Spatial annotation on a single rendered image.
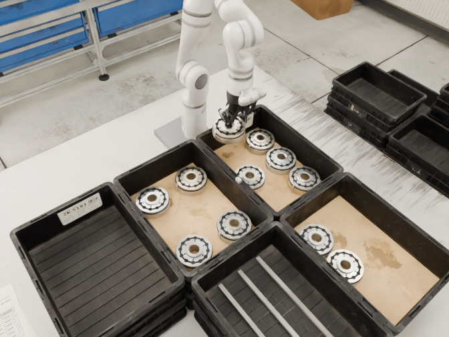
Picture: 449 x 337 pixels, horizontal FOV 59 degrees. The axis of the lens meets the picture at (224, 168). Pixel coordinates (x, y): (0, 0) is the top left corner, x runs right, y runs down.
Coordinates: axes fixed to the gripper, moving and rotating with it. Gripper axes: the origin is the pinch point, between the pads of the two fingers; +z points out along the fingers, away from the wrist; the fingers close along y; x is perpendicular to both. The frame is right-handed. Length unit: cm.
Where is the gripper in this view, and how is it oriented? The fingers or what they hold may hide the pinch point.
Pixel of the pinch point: (236, 124)
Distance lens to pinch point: 125.5
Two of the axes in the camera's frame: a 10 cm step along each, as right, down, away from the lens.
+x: 5.8, 6.3, -5.2
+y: -8.2, 4.3, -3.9
